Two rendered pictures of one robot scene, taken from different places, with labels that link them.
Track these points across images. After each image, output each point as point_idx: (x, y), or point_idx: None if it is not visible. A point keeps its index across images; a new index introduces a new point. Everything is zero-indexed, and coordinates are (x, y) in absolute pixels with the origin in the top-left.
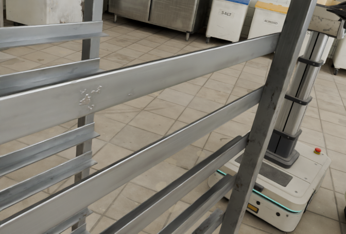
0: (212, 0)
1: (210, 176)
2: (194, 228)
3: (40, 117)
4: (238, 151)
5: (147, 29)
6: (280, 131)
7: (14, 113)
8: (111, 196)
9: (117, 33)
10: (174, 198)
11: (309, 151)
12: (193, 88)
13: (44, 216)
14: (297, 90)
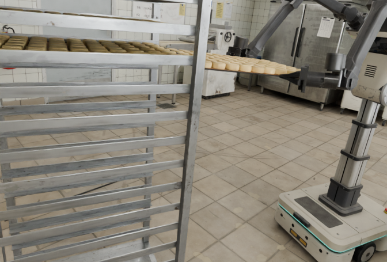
0: None
1: (276, 209)
2: (249, 243)
3: (49, 93)
4: (178, 143)
5: (288, 99)
6: (338, 182)
7: (42, 90)
8: (199, 207)
9: (259, 101)
10: (122, 147)
11: (378, 209)
12: (306, 148)
13: (53, 122)
14: (351, 147)
